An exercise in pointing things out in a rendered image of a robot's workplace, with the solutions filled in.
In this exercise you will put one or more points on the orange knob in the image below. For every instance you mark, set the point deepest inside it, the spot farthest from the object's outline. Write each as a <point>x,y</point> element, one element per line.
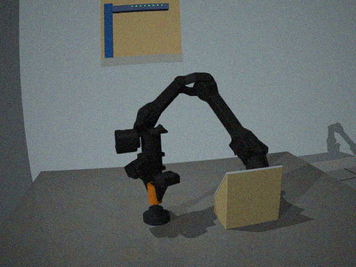
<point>152,194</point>

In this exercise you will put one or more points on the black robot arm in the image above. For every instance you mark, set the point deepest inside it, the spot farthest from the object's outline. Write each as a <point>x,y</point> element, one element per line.
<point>244,143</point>

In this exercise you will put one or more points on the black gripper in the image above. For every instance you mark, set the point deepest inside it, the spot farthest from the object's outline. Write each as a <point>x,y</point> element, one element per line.
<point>161,180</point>

